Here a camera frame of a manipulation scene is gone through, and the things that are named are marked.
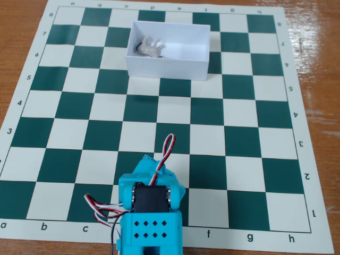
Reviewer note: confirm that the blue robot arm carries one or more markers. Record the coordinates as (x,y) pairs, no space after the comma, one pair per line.
(151,233)

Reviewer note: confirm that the green and white chessboard mat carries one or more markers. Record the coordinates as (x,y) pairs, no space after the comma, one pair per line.
(239,132)

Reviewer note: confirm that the white rectangular open box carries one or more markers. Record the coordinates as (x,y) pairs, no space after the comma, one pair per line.
(167,67)

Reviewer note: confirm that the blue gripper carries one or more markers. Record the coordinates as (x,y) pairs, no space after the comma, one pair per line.
(149,162)

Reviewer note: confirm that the small white grey toy horse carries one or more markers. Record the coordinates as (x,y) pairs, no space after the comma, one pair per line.
(148,47)

